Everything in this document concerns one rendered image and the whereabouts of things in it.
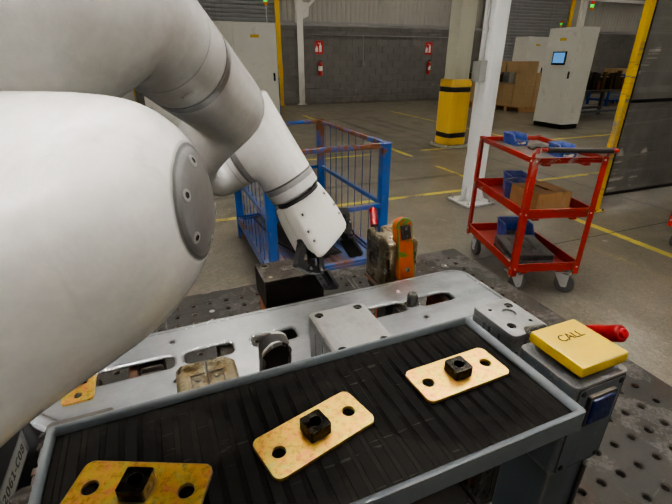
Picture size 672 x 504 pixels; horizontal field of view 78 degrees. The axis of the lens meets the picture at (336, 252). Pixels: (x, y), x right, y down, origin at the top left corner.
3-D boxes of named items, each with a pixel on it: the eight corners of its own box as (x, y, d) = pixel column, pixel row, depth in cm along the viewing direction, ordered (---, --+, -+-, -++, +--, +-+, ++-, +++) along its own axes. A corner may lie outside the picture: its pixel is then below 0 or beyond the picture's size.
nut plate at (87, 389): (69, 367, 60) (67, 360, 60) (98, 360, 61) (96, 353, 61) (60, 407, 53) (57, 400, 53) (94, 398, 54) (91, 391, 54)
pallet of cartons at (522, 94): (540, 111, 1234) (550, 61, 1177) (520, 112, 1203) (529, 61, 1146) (509, 107, 1333) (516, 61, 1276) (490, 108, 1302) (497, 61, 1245)
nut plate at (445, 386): (480, 349, 38) (481, 338, 38) (511, 374, 35) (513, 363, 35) (402, 375, 35) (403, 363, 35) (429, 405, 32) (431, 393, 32)
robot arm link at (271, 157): (258, 200, 63) (310, 169, 62) (205, 121, 58) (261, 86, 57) (261, 187, 71) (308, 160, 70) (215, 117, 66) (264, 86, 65)
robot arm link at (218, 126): (99, 166, 39) (226, 210, 69) (244, 75, 37) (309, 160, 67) (58, 86, 40) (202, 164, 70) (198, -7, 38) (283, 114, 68)
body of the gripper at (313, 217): (295, 179, 73) (327, 231, 77) (260, 210, 67) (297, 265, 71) (325, 168, 68) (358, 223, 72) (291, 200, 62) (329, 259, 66)
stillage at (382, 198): (238, 235, 364) (225, 123, 324) (323, 223, 392) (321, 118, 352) (273, 303, 264) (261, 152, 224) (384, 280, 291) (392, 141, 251)
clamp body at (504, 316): (476, 448, 83) (508, 291, 68) (519, 497, 74) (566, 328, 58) (436, 464, 80) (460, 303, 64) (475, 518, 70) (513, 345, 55)
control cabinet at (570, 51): (530, 124, 980) (553, 4, 877) (548, 123, 999) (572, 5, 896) (559, 129, 913) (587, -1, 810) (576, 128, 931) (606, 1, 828)
